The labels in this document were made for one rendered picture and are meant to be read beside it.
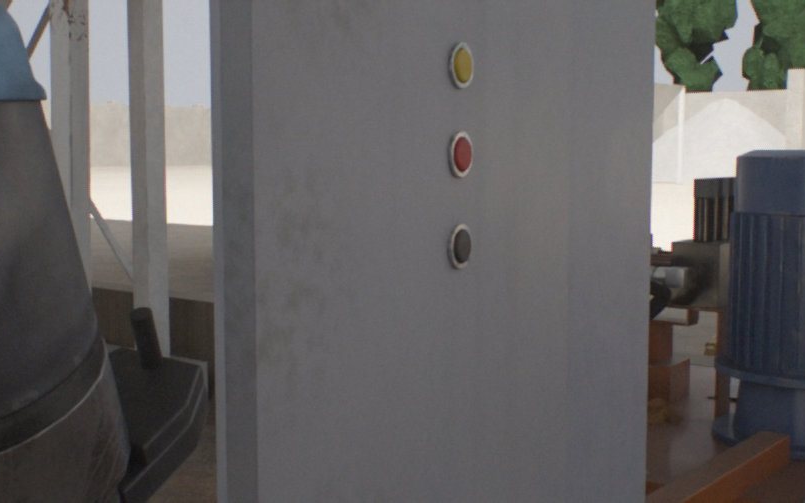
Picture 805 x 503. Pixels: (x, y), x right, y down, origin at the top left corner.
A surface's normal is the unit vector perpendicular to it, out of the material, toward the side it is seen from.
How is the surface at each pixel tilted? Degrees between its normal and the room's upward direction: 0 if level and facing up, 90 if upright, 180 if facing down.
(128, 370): 24
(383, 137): 90
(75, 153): 93
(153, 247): 90
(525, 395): 90
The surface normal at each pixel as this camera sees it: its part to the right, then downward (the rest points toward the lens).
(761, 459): 0.79, 0.06
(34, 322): 0.86, 0.20
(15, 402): 0.70, 0.31
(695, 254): -0.62, 0.07
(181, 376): -0.07, -0.87
